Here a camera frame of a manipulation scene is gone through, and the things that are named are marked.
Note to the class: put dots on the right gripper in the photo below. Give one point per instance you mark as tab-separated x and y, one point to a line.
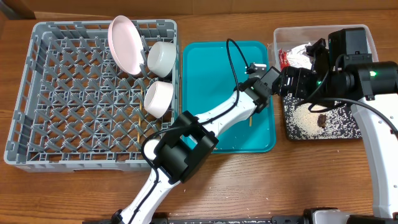
300	78

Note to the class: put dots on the white cup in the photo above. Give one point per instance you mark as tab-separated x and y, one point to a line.
149	149

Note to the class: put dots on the grey plastic dish rack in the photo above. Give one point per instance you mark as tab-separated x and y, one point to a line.
76	109

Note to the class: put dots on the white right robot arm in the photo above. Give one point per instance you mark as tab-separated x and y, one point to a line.
374	108

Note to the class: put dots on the grey bowl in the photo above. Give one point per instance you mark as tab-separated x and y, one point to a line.
161	58

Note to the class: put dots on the brown food scrap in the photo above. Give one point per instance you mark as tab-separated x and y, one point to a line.
321	121

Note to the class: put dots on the clear plastic bin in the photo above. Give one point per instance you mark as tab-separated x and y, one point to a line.
289	35

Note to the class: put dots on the red snack wrapper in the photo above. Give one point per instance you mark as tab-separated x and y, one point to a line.
283	61

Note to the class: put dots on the large white plate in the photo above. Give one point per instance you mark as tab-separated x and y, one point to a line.
125	45

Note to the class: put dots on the teal serving tray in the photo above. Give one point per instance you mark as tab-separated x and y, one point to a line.
210	71

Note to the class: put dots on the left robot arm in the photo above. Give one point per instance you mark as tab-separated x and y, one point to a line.
175	154

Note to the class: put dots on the black tray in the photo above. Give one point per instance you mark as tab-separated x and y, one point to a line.
301	124

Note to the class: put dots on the white tissue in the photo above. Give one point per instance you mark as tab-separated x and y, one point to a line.
297	57

